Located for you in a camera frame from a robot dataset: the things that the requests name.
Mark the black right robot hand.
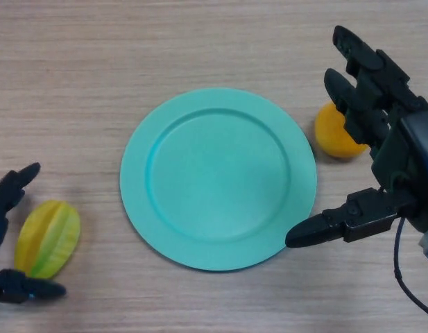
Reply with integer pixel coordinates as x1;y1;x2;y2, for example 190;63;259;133
285;25;428;249

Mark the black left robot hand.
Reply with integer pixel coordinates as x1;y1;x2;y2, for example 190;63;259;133
0;162;67;305

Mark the yellow green starfruit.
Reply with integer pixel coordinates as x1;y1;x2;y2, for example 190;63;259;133
14;199;81;280

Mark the green round plate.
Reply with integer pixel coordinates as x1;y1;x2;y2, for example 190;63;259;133
119;87;318;272

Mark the orange yellow pear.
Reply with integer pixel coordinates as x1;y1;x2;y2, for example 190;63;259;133
314;102;369;159

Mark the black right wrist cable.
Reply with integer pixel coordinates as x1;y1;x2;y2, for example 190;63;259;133
393;218;428;316

